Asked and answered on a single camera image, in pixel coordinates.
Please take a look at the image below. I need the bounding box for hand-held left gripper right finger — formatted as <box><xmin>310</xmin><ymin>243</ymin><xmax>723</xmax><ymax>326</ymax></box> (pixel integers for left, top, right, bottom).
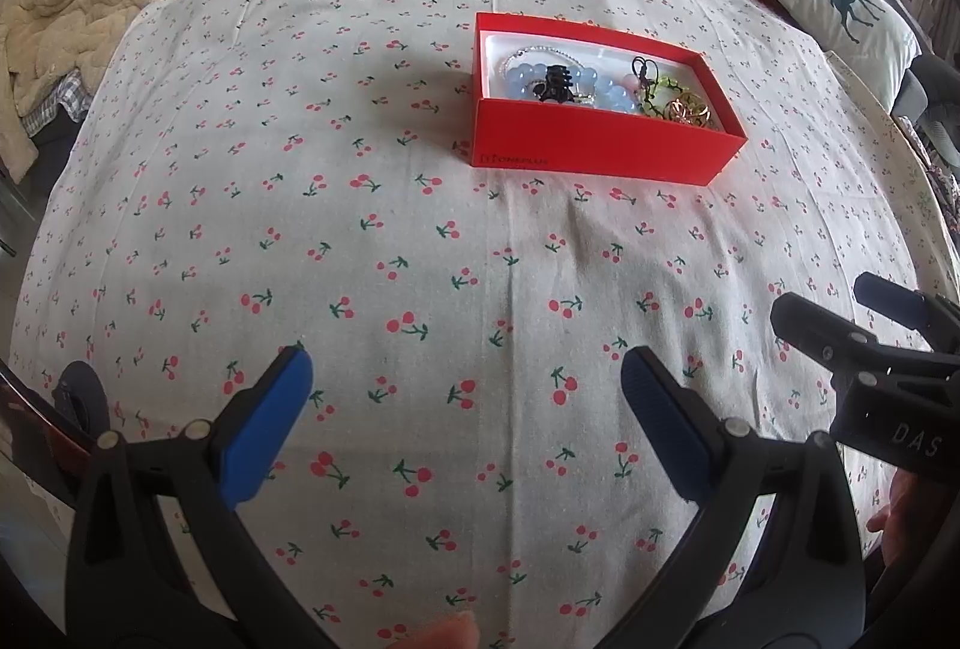
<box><xmin>619</xmin><ymin>344</ymin><xmax>871</xmax><ymax>649</ymax></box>

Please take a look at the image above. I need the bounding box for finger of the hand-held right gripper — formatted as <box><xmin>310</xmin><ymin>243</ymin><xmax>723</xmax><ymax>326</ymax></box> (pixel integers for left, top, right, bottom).
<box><xmin>853</xmin><ymin>272</ymin><xmax>960</xmax><ymax>336</ymax></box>
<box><xmin>770</xmin><ymin>291</ymin><xmax>890</xmax><ymax>389</ymax></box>

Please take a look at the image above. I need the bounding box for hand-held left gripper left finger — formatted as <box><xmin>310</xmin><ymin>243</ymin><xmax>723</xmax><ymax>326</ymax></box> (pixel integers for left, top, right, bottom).
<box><xmin>64</xmin><ymin>343</ymin><xmax>331</xmax><ymax>649</ymax></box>

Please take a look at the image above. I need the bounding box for round gold ornament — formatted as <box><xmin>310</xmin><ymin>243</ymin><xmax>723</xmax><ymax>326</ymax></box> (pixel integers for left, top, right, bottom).
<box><xmin>664</xmin><ymin>96</ymin><xmax>714</xmax><ymax>128</ymax></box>

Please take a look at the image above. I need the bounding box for red jewelry box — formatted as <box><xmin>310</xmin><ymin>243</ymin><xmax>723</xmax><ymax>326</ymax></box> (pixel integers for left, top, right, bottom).
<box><xmin>471</xmin><ymin>11</ymin><xmax>749</xmax><ymax>187</ymax></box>

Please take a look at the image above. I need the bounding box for green bead bracelet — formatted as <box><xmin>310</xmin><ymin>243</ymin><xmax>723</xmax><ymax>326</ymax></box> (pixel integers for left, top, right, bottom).
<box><xmin>637</xmin><ymin>74</ymin><xmax>698</xmax><ymax>118</ymax></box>

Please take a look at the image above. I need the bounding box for black hair clip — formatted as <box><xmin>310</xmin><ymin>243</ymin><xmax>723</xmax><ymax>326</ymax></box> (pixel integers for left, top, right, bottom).
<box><xmin>525</xmin><ymin>64</ymin><xmax>578</xmax><ymax>103</ymax></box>

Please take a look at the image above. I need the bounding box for blue bead bracelet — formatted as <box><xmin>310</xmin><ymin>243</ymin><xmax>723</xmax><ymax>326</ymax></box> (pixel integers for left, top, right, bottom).
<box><xmin>504</xmin><ymin>60</ymin><xmax>638</xmax><ymax>115</ymax></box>

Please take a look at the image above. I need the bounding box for person's right hand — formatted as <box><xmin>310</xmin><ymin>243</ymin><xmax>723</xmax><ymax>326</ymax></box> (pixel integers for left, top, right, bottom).
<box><xmin>866</xmin><ymin>467</ymin><xmax>947</xmax><ymax>576</ymax></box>

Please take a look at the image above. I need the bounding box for person's left hand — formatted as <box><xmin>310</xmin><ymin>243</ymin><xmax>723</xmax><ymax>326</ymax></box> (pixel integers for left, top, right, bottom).
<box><xmin>409</xmin><ymin>611</ymin><xmax>481</xmax><ymax>649</ymax></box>

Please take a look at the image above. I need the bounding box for floral cloth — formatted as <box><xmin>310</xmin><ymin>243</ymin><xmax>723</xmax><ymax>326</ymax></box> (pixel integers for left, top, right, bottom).
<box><xmin>922</xmin><ymin>146</ymin><xmax>960</xmax><ymax>224</ymax></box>

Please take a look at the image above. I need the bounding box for pile of grey clothes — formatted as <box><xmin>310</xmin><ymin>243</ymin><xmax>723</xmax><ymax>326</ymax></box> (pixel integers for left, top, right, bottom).
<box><xmin>892</xmin><ymin>53</ymin><xmax>960</xmax><ymax>170</ymax></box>

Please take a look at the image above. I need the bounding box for cherry print bed sheet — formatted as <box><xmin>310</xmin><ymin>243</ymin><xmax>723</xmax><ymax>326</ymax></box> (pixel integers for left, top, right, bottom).
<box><xmin>11</xmin><ymin>0</ymin><xmax>960</xmax><ymax>649</ymax></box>

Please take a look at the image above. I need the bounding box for pink pendant on black cord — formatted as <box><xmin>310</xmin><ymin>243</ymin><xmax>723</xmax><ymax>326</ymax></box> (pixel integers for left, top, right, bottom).
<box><xmin>619</xmin><ymin>56</ymin><xmax>661</xmax><ymax>96</ymax></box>

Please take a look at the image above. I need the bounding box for silver chain bracelet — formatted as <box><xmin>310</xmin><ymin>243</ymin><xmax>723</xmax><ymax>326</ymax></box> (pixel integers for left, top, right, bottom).
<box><xmin>499</xmin><ymin>44</ymin><xmax>583</xmax><ymax>77</ymax></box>

